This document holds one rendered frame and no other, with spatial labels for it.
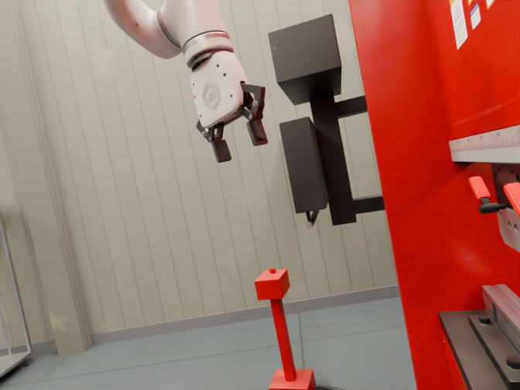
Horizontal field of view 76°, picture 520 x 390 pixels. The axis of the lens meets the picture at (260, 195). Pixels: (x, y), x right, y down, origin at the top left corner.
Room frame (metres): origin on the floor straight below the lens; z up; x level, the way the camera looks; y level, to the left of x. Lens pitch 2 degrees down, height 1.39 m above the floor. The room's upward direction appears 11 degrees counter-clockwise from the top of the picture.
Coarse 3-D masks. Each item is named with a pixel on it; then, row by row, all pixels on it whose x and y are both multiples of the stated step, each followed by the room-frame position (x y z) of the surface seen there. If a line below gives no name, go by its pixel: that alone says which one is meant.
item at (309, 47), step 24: (312, 24) 1.27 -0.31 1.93; (288, 48) 1.29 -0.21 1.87; (312, 48) 1.27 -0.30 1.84; (336, 48) 1.25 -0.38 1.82; (288, 72) 1.30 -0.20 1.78; (312, 72) 1.28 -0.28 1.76; (336, 72) 1.31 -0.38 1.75; (288, 96) 1.55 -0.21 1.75; (312, 96) 1.65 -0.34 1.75; (336, 120) 1.64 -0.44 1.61; (336, 144) 1.65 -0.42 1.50; (336, 168) 1.65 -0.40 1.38; (336, 192) 1.66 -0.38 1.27; (336, 216) 1.66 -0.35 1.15
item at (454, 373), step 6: (444, 336) 0.99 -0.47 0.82; (444, 342) 1.01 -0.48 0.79; (450, 354) 0.92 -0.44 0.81; (450, 360) 0.94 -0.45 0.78; (450, 366) 0.97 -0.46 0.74; (456, 366) 0.86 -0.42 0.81; (450, 372) 0.99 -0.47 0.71; (456, 372) 0.88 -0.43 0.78; (450, 378) 1.02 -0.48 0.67; (456, 378) 0.90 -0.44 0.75; (462, 378) 0.79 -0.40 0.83; (456, 384) 0.92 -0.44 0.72; (462, 384) 0.80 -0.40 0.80
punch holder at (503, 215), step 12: (492, 168) 0.67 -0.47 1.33; (504, 168) 0.61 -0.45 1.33; (516, 168) 0.56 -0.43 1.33; (504, 180) 0.62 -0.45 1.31; (516, 180) 0.57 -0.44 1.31; (504, 192) 0.63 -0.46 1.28; (504, 216) 0.64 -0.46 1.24; (516, 216) 0.58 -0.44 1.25; (504, 228) 0.65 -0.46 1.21; (516, 228) 0.60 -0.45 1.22; (504, 240) 0.66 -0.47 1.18; (516, 240) 0.60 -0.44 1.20
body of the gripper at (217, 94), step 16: (192, 64) 0.56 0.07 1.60; (208, 64) 0.55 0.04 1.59; (224, 64) 0.53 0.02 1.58; (240, 64) 0.56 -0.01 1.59; (192, 80) 0.58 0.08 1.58; (208, 80) 0.55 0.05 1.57; (224, 80) 0.53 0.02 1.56; (240, 80) 0.54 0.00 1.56; (208, 96) 0.56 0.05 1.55; (224, 96) 0.54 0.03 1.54; (240, 96) 0.53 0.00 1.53; (208, 112) 0.57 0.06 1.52; (224, 112) 0.54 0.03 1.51
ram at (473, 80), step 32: (448, 0) 0.78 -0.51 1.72; (480, 0) 0.60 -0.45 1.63; (512, 0) 0.49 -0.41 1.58; (448, 32) 0.83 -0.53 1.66; (480, 32) 0.63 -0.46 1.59; (512, 32) 0.50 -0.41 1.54; (448, 64) 0.87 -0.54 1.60; (480, 64) 0.65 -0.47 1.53; (512, 64) 0.52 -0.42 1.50; (448, 96) 0.93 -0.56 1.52; (480, 96) 0.68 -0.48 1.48; (512, 96) 0.54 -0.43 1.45; (448, 128) 0.99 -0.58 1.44; (480, 128) 0.71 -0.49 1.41; (480, 160) 0.75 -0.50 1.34; (512, 160) 0.57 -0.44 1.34
